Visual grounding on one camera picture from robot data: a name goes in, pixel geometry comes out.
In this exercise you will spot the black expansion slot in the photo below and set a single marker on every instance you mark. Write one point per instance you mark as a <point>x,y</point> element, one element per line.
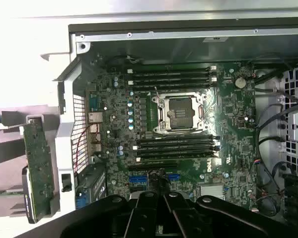
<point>151,164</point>

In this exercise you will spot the green motherboard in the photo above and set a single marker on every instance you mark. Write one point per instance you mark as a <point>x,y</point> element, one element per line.
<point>228,148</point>

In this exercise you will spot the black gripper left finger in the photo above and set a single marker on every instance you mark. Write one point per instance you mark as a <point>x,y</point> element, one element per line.
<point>139,218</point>

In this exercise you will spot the green RAM stick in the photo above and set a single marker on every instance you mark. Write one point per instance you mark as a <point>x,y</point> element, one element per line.
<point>5,192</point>

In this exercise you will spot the grey open PC case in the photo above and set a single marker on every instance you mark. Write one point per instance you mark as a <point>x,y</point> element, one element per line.
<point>64,138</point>

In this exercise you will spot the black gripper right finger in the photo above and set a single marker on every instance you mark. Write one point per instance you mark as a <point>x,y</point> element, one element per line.
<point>188,223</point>

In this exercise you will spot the silver chipset heat sink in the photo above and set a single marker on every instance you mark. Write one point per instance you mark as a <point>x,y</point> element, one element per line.
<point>212,191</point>

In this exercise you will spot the silver CPU socket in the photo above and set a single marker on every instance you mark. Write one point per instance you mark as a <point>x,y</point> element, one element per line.
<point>178,114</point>

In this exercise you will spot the black RAM slot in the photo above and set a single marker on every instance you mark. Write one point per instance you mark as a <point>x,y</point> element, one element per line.
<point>169,75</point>
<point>169,81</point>
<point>169,86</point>
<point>176,151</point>
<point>169,69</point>
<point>176,158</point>
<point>176,145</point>

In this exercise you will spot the silver coin battery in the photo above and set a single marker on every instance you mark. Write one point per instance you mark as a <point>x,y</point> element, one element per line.
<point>240,82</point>

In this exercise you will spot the black case fan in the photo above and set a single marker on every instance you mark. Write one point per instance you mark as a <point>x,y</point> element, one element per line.
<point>296,193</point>

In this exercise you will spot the blue expansion slot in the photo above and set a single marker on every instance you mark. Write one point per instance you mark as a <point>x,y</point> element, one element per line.
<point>137,180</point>

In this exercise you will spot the grey parts rack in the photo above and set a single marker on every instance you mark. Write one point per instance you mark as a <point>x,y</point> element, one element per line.
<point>12,116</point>

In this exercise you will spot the silver metal disk bay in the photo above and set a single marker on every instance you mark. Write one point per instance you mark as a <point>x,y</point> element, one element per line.
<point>296,124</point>

